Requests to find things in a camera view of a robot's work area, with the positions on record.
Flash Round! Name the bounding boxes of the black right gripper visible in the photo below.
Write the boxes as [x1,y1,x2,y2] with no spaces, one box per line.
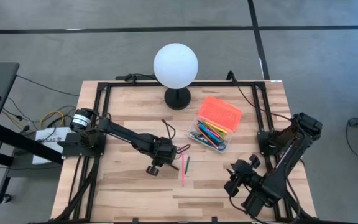
[224,154,262,197]

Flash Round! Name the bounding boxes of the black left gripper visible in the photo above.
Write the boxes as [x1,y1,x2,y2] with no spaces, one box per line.
[146,136,180,177]

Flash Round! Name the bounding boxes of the pink pencil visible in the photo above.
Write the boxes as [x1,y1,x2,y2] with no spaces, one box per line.
[180,152,186,187]

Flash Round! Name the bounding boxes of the clear plastic supply box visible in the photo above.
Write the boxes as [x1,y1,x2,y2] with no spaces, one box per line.
[187,115,233,154]

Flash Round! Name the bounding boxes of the teal pen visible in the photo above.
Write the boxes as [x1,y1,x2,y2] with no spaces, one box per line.
[201,124,222,142]

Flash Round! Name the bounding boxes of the orange plastic box lid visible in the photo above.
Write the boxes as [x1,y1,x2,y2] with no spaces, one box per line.
[197,95,244,133]

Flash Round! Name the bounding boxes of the blue scissors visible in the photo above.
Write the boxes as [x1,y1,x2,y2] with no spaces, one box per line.
[211,139,228,153]

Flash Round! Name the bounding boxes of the orange pencil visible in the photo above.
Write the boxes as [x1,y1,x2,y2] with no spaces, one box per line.
[195,124,219,149]

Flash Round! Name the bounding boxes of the yellow highlighter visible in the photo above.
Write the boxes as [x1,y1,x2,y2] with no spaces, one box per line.
[204,120,229,135]

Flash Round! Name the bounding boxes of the white globe table lamp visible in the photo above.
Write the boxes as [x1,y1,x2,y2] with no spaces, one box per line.
[152,42,200,111]

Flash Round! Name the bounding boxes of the white printed paper sheet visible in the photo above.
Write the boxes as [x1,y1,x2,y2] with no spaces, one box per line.
[32,126,71,165]

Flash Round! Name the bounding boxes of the black desk leg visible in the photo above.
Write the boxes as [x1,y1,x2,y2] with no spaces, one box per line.
[0,123,65,205]

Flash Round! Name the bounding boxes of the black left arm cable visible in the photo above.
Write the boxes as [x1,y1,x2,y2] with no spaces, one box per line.
[161,119,192,155]

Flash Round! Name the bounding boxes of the black aluminium table frame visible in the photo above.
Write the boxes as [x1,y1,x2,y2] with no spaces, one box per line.
[53,80,318,224]

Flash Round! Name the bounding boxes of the black table cable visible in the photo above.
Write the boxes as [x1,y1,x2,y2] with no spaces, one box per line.
[227,70,293,122]

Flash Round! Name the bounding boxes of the yellow cable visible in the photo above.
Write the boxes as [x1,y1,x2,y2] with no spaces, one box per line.
[39,110,65,129]

